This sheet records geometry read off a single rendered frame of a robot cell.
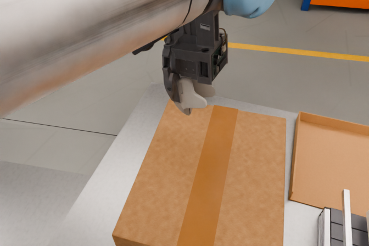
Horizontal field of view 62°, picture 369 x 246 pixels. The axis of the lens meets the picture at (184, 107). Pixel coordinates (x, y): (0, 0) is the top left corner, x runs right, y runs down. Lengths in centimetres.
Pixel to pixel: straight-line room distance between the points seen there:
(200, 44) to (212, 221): 26
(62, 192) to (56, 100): 162
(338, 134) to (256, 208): 61
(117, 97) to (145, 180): 186
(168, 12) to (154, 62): 246
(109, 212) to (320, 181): 56
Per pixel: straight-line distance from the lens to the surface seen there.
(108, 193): 86
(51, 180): 93
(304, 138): 101
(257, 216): 50
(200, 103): 51
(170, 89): 50
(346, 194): 77
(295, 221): 85
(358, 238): 83
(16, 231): 89
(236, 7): 24
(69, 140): 215
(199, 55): 44
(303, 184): 91
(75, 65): 16
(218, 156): 55
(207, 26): 44
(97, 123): 220
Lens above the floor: 156
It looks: 44 degrees down
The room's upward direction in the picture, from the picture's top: straight up
